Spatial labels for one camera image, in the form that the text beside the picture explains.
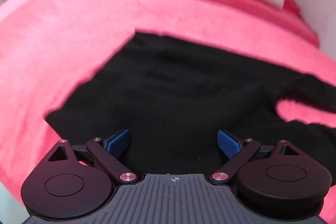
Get folded red blanket stack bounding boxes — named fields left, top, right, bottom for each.
left=282, top=0, right=301, bottom=18

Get black knit pants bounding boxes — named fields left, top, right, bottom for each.
left=46, top=32, right=335, bottom=174

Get red blanket on near bed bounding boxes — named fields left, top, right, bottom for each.
left=0, top=0, right=336, bottom=222

